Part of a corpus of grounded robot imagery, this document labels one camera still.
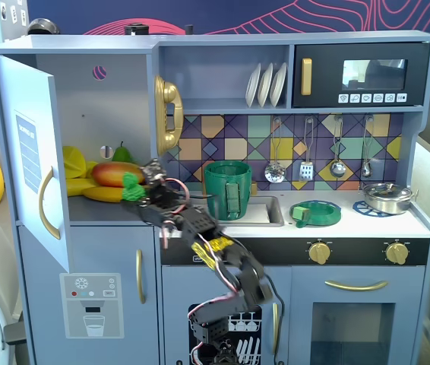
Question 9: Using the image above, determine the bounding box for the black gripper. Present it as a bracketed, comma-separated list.
[123, 159, 189, 225]

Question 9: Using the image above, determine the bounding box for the green toy pineapple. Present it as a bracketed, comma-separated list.
[121, 171, 147, 202]

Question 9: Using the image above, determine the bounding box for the green ribbed cup recipient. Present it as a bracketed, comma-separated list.
[204, 160, 254, 221]

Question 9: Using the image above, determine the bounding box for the blue cabinet door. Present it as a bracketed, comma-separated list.
[0, 52, 71, 275]

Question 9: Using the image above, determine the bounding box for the red yellow toy mango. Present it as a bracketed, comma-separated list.
[91, 161, 147, 188]

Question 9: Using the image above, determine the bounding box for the yellow toy banana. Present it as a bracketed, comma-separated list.
[82, 185, 136, 203]
[65, 178, 96, 198]

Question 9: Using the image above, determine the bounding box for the green toy pear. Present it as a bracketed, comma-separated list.
[111, 141, 134, 164]

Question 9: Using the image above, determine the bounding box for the blue toy kitchen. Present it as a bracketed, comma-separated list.
[0, 32, 430, 365]

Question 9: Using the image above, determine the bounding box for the yellow toy star fruit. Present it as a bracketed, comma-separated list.
[62, 146, 98, 179]

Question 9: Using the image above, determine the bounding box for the gold toy telephone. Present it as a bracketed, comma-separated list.
[153, 75, 185, 157]

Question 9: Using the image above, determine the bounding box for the grey toy sink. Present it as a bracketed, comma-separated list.
[176, 195, 285, 228]

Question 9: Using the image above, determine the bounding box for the steel perforated skimmer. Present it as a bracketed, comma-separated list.
[264, 116, 288, 184]

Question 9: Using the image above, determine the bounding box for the white toy plate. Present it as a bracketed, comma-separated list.
[245, 62, 262, 108]
[257, 62, 275, 108]
[269, 62, 288, 107]

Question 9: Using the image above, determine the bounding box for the steel slotted spatula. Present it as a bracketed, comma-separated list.
[299, 116, 315, 183]

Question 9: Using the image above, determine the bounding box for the gold stove knob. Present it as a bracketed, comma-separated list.
[308, 242, 332, 265]
[384, 242, 409, 266]

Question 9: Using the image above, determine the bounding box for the steel ladle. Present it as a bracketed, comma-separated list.
[329, 116, 347, 179]

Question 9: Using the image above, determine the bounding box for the dark round device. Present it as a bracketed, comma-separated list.
[27, 17, 60, 36]

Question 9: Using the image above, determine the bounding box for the blue round trivet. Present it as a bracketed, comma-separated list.
[352, 200, 394, 218]

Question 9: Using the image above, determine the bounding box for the steel spoon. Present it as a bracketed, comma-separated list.
[359, 115, 375, 179]

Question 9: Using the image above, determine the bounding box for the black microwave door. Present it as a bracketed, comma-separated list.
[292, 42, 430, 109]

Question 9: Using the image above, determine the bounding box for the steel pot with lid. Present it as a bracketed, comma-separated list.
[359, 182, 418, 216]

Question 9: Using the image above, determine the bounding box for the gold fridge handle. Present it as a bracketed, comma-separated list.
[135, 249, 147, 305]

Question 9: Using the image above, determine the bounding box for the gold cabinet door handle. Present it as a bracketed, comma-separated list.
[38, 166, 62, 240]

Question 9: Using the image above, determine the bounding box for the red white wire bundle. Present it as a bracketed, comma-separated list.
[190, 233, 241, 316]

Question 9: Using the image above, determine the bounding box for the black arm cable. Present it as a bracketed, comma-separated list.
[264, 273, 286, 365]

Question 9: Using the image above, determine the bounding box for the green ring lid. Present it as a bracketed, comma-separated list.
[289, 199, 342, 229]

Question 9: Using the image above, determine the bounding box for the gold dishwasher handle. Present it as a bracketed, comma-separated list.
[271, 302, 280, 355]

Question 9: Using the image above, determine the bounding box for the gold microwave handle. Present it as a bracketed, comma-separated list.
[300, 57, 313, 96]

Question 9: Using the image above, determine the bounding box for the gold oven handle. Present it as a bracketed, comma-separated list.
[324, 280, 389, 293]

